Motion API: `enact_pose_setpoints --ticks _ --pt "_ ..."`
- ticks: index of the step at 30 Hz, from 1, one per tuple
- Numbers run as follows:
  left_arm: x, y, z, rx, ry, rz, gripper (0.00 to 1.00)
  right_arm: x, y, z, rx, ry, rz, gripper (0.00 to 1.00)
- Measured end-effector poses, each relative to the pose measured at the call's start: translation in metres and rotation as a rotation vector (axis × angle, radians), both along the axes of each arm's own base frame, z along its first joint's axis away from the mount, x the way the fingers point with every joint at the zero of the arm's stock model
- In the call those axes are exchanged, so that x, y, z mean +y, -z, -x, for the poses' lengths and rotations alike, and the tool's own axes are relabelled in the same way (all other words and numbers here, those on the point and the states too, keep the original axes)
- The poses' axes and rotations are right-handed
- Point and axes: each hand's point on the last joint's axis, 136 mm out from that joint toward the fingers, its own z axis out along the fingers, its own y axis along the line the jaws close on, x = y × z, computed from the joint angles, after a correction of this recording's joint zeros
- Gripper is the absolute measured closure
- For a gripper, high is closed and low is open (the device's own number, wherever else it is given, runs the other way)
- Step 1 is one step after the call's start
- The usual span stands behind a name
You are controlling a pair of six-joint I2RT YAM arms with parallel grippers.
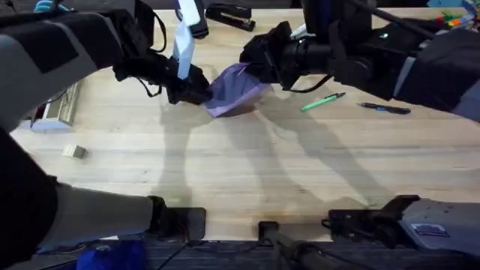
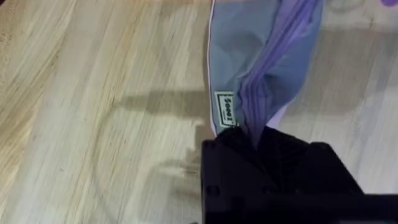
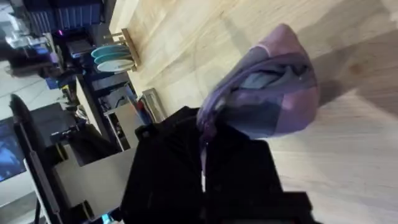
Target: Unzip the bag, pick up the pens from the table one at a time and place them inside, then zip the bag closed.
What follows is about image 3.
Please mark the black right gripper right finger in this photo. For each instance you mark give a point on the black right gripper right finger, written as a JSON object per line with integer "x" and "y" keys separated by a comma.
{"x": 239, "y": 180}

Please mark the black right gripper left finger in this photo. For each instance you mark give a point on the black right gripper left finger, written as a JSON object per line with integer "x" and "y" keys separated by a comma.
{"x": 164, "y": 174}

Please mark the purple grey zip bag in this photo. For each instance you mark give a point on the purple grey zip bag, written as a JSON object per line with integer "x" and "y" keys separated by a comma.
{"x": 267, "y": 93}

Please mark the teal plate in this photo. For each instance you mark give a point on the teal plate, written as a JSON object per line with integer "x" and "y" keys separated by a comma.
{"x": 113, "y": 58}
{"x": 109, "y": 50}
{"x": 115, "y": 66}

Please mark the wooden peg rack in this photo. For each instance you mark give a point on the wooden peg rack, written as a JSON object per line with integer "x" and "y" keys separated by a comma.
{"x": 130, "y": 46}

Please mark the computer monitor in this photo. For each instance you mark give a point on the computer monitor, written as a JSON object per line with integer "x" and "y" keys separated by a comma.
{"x": 9, "y": 152}

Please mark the blue ribbed crate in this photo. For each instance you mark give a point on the blue ribbed crate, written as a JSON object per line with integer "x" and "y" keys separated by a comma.
{"x": 71, "y": 14}

